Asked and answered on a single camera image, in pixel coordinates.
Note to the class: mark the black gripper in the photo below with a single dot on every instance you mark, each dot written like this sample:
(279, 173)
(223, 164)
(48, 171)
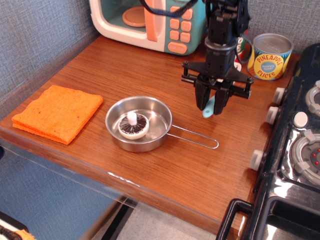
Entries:
(217, 72)

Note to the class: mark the white spatula with blue handle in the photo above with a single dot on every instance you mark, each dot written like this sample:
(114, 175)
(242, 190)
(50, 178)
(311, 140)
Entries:
(209, 108)

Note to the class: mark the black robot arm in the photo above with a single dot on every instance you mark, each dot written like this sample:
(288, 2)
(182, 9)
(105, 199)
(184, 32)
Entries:
(227, 20)

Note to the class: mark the tomato sauce can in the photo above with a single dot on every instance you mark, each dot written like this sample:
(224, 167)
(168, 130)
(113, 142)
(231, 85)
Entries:
(240, 58)

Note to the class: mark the white stove knob middle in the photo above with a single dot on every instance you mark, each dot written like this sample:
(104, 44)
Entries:
(271, 115)

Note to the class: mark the white stove knob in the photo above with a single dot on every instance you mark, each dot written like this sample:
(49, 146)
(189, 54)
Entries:
(271, 115)
(278, 95)
(256, 159)

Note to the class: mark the pineapple slices can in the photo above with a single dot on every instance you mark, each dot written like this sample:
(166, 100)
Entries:
(270, 56)

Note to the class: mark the white stove knob top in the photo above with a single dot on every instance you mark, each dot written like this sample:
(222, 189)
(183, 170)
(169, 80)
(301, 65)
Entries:
(278, 95)

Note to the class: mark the white stove knob bottom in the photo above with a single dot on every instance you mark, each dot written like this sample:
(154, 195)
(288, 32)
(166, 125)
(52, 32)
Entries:
(256, 159)

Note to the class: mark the small steel pan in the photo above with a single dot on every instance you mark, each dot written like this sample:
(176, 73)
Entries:
(161, 125)

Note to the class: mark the toy mushroom slice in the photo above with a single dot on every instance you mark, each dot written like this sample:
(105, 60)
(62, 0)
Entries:
(133, 126)

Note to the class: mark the white round stove button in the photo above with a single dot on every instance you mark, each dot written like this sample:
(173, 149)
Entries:
(300, 119)

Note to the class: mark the teal toy microwave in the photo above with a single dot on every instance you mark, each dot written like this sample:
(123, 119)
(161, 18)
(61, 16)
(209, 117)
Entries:
(127, 21)

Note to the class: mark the black toy stove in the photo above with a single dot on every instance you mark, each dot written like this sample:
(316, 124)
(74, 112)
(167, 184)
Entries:
(286, 204)

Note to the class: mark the orange folded cloth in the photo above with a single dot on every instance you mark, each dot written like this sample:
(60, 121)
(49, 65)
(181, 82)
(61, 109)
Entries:
(59, 114)

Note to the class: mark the orange fuzzy object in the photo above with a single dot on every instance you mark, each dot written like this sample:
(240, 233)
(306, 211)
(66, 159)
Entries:
(16, 235)

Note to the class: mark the black oven door handle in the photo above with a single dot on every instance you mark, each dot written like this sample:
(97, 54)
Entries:
(235, 206)

